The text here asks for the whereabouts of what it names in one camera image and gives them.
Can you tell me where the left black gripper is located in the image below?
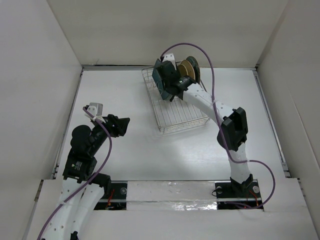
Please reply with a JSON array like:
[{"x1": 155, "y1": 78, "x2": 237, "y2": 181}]
[{"x1": 88, "y1": 113, "x2": 129, "y2": 155}]

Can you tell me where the yellow woven round plate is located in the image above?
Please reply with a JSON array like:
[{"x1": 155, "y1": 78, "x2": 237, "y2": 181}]
[{"x1": 177, "y1": 64, "x2": 188, "y2": 77}]

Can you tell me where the beige bird plate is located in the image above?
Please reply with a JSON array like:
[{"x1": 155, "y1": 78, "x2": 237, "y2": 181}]
[{"x1": 184, "y1": 60, "x2": 197, "y2": 81}]

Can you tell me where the dark teal round plate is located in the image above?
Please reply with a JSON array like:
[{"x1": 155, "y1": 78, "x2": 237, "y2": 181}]
[{"x1": 186, "y1": 56, "x2": 201, "y2": 84}]

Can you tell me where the teal square plate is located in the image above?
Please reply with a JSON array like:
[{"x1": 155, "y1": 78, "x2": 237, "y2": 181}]
[{"x1": 152, "y1": 58, "x2": 164, "y2": 95}]

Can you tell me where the light green flower plate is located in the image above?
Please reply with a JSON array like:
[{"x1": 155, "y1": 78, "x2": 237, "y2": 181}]
[{"x1": 158, "y1": 85, "x2": 173, "y2": 101}]

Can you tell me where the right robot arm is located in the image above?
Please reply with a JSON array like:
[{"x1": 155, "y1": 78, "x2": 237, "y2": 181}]
[{"x1": 152, "y1": 59, "x2": 253, "y2": 198}]

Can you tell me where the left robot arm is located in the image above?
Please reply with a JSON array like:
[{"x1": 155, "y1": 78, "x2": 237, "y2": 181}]
[{"x1": 42, "y1": 114, "x2": 130, "y2": 240}]

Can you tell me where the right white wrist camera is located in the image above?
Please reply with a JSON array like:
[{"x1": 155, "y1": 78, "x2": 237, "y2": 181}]
[{"x1": 162, "y1": 53, "x2": 176, "y2": 64}]

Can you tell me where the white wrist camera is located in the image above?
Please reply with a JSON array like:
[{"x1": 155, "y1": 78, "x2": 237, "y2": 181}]
[
  {"x1": 84, "y1": 102, "x2": 106, "y2": 123},
  {"x1": 162, "y1": 53, "x2": 176, "y2": 64}
]

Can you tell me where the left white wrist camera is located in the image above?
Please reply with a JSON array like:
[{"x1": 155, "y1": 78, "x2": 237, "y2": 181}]
[{"x1": 84, "y1": 102, "x2": 106, "y2": 123}]

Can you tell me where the metal wire dish rack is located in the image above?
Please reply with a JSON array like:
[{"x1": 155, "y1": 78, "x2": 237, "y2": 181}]
[{"x1": 141, "y1": 66, "x2": 209, "y2": 134}]

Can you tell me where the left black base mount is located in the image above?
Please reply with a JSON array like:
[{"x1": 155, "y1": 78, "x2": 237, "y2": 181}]
[{"x1": 94, "y1": 181, "x2": 128, "y2": 211}]

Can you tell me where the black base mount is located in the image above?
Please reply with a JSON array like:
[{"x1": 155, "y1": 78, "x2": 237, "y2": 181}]
[
  {"x1": 94, "y1": 181, "x2": 128, "y2": 211},
  {"x1": 211, "y1": 180, "x2": 263, "y2": 210}
]

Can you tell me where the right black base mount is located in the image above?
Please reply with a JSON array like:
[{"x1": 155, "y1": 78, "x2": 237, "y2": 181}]
[{"x1": 211, "y1": 180, "x2": 263, "y2": 210}]

